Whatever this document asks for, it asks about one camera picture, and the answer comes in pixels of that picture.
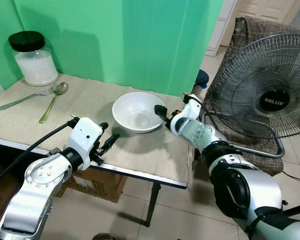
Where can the white ceramic bowl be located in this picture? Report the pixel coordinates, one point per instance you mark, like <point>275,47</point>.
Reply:
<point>135,112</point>

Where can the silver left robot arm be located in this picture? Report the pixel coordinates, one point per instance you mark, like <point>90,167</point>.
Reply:
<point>35,195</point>

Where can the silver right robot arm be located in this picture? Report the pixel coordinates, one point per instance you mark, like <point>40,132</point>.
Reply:
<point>240,185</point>

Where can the brown cardboard box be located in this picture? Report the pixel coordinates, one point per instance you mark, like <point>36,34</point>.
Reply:
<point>97,184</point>

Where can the wooden table with metal legs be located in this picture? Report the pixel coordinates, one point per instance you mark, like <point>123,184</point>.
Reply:
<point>145,155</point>

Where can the blue trash bin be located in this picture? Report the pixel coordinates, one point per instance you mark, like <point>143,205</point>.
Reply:
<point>202,78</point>

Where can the gold metal spoon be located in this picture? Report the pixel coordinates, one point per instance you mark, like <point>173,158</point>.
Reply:
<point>52,103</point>

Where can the green backdrop cloth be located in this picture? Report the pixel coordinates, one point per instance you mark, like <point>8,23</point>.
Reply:
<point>125,40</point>

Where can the silver metal spoon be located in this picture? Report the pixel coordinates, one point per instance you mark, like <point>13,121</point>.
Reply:
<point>25,99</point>

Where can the grey robot foot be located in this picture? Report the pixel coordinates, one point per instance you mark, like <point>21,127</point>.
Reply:
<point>104,236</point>

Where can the glass jar with black lid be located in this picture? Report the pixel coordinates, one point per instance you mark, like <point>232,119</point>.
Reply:
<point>36,67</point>

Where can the black floor fan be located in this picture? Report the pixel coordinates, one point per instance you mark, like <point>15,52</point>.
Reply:
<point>262,80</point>

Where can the white cabinet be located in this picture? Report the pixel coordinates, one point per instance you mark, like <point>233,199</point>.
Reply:
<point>220,27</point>

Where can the black metal bar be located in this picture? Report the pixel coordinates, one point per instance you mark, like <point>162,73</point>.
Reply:
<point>297,210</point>

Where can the brown checkered chair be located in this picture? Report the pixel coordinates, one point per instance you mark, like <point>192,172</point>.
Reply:
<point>250,27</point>

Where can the beige panelled door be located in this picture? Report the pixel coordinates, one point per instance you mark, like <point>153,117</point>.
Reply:
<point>270,9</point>

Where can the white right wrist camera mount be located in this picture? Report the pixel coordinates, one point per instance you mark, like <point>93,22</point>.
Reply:
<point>187,112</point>

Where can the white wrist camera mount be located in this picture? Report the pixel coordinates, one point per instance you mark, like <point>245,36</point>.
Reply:
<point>187,112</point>
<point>84,136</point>

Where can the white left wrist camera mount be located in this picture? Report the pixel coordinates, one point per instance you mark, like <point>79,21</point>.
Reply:
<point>84,136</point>

